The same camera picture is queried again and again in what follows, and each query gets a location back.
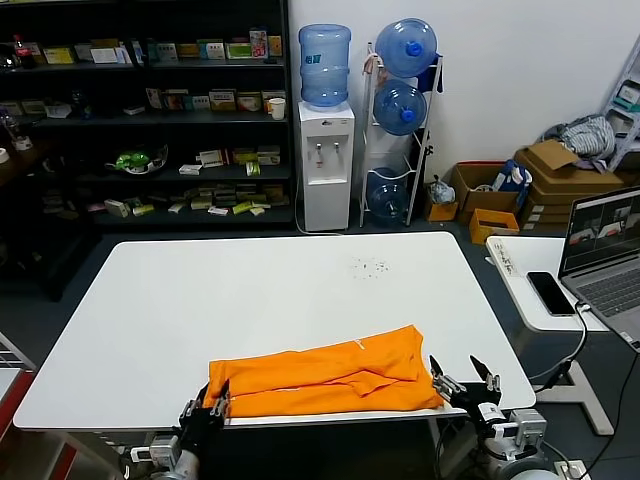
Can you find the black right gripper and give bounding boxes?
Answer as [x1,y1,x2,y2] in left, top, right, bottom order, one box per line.
[428,354,504,416]

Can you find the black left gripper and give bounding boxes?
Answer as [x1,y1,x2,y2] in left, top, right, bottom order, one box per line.
[177,378,232,453]

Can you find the orange t-shirt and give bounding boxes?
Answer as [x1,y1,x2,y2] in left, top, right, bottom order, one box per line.
[207,323,446,419]

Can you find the pile of grey clothes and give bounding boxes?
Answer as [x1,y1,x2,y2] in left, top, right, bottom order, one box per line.
[542,114,617,161]

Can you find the black smartphone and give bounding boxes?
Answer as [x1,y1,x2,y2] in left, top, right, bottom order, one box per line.
[526,270,577,317]

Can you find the white floor power strip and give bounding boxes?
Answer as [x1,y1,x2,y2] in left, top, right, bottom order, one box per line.
[553,459,591,480]

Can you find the white side table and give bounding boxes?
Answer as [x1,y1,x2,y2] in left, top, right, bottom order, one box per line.
[485,235,616,437]

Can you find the orange cardboard box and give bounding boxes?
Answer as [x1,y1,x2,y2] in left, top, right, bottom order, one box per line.
[468,208,521,246]

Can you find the grey laptop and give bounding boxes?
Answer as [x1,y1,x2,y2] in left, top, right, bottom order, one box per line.
[559,185,640,351]

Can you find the small yellow cardboard box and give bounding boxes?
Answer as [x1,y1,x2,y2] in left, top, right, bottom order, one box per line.
[424,185,459,223]

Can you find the red metal cart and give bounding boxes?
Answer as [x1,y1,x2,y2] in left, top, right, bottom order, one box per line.
[0,367,79,480]

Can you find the grey plastic bag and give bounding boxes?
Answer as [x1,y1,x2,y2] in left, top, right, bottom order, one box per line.
[429,175,457,205]

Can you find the stacked flat cardboard boxes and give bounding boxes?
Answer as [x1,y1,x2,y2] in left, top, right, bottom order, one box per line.
[519,184,581,231]

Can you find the open brown cardboard box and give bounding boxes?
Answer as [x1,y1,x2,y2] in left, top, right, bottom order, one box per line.
[449,162,521,226]

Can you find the white metal jug rack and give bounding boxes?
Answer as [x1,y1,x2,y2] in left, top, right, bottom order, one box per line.
[358,42,445,229]

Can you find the blue white bag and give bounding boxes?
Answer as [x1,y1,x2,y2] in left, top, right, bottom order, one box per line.
[492,159,534,211]

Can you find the white water dispenser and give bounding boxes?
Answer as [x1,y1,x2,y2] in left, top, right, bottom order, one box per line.
[298,99,356,233]

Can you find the brown box with flap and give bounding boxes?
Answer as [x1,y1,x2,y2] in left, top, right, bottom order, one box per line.
[514,139,624,190]

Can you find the dark glass bowl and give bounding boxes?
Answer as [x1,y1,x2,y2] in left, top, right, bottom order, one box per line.
[104,143,170,176]

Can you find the yellow framed medicine box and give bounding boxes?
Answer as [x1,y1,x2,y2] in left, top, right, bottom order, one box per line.
[209,89,237,112]

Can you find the black shelving unit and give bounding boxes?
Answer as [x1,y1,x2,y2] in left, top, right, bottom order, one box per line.
[0,0,296,304]

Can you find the orange pink medicine box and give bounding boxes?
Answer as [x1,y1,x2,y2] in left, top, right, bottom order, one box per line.
[162,89,190,111]

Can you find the pink rag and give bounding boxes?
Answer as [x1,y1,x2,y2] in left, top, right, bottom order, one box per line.
[363,52,389,86]

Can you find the clear plastic bottle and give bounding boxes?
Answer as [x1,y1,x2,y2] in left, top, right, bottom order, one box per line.
[2,112,24,146]

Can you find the labelled blue water jug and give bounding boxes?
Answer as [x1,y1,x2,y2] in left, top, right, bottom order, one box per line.
[298,24,353,112]

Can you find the grey metal shelf rack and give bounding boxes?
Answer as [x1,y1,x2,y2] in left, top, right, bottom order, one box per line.
[597,34,640,171]

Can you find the white blue medicine box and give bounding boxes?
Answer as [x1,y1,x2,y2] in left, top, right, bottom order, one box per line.
[147,42,179,64]

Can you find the colourful pink carton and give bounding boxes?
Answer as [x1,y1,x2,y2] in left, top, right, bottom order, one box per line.
[249,29,269,60]

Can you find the cola bottle red cap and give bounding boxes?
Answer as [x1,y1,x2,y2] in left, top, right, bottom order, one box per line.
[12,33,39,70]

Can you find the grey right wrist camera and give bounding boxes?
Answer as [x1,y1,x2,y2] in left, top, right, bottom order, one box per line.
[492,408,549,459]

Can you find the white laptop cable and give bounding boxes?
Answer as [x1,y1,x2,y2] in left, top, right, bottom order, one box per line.
[529,299,591,394]

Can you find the black floor cable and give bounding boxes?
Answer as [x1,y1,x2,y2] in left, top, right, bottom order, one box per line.
[587,357,640,474]

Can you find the white wire rack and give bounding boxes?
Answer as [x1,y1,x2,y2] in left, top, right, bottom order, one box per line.
[0,329,37,376]

